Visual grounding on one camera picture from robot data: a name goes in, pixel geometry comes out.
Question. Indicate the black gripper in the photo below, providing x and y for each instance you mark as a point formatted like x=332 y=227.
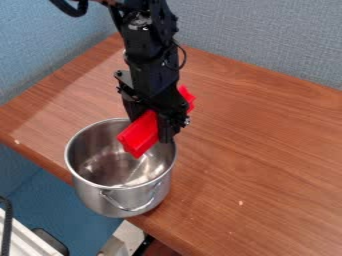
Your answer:
x=148 y=83

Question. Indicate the red plastic block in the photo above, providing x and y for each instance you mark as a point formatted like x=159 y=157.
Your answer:
x=140 y=135

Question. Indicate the metal pot with handle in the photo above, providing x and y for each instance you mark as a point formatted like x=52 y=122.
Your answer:
x=117 y=185

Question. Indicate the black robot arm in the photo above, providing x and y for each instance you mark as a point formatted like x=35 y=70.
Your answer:
x=76 y=8

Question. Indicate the black object under table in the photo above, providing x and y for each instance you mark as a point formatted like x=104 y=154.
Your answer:
x=52 y=241

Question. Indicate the white appliance at bottom left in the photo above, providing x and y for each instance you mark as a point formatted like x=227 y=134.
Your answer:
x=25 y=244

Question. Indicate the grey metal table frame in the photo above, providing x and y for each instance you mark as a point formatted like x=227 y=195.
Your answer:
x=128 y=241

